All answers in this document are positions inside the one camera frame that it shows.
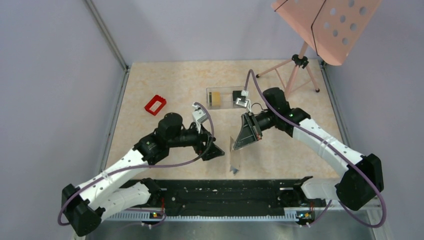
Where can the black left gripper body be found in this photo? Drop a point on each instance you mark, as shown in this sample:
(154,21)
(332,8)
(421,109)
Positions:
(194,129)

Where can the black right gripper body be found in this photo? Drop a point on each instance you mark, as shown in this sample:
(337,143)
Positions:
(256,122)

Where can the beige leather card holder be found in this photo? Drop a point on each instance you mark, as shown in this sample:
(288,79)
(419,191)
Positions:
(234,157)

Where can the black card stack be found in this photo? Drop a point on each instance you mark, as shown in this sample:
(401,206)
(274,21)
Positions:
(237,94)

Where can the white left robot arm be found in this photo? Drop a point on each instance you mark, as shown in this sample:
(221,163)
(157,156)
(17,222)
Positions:
(85,206)

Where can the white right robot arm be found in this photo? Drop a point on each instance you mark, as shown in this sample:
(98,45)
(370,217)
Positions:
(360,176)

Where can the clear plastic card box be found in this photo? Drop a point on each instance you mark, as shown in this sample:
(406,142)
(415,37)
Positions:
(225,95)

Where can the yellow card stack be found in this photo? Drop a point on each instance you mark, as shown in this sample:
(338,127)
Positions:
(215,99)

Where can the pink music stand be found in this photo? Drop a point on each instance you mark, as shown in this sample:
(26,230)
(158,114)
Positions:
(329,27)

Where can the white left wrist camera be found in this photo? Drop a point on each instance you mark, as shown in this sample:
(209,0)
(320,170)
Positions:
(199,116)

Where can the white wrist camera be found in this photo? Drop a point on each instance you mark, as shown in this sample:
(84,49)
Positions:
(245,102)
(199,116)

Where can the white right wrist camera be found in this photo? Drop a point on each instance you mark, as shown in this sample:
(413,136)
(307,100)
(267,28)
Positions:
(245,102)

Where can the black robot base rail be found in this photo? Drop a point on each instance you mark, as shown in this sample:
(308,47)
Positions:
(230,199)

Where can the red plastic frame block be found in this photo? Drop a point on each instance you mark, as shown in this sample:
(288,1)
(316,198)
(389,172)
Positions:
(155,105)

